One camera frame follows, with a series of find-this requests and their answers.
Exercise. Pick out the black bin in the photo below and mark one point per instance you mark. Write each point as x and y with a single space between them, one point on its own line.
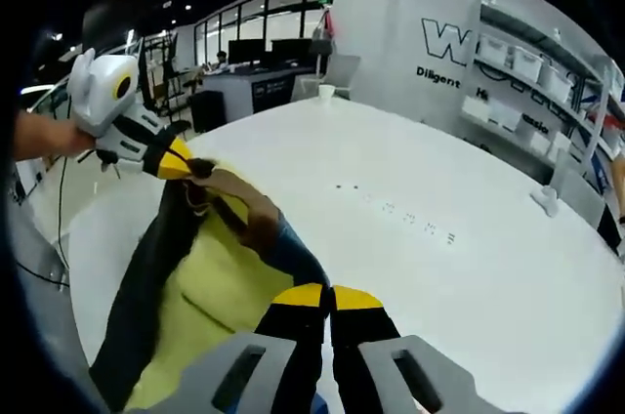
207 111

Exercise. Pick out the black tripod stand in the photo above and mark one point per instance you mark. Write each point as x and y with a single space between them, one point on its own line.
171 62

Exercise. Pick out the person's left hand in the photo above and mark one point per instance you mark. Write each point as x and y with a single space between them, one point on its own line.
78 143

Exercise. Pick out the grey hanging bag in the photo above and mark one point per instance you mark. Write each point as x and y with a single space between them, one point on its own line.
320 45

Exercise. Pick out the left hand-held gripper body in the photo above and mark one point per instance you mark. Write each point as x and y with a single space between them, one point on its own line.
97 92

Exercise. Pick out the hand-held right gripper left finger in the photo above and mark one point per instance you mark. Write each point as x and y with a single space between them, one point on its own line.
288 350

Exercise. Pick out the small white object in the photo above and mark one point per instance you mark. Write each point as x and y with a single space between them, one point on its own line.
546 201

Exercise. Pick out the grey chair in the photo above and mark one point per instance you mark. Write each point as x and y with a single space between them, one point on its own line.
578 194
342 74

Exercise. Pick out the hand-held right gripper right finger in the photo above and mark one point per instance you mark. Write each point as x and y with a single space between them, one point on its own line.
366 336

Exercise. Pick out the white paper cup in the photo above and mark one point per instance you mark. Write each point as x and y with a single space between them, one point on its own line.
326 91

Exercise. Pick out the black desk monitor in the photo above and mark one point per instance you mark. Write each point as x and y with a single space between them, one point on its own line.
292 49
246 52

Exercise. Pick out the yellow blue black garment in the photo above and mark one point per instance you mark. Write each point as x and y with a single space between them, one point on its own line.
215 277

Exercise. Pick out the grey metal shelf rack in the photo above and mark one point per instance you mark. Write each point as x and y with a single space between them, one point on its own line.
537 39

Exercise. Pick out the pink hanging cloth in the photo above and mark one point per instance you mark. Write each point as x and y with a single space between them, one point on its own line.
329 23

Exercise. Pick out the dark counter desk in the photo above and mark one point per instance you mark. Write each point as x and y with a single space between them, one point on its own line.
234 92

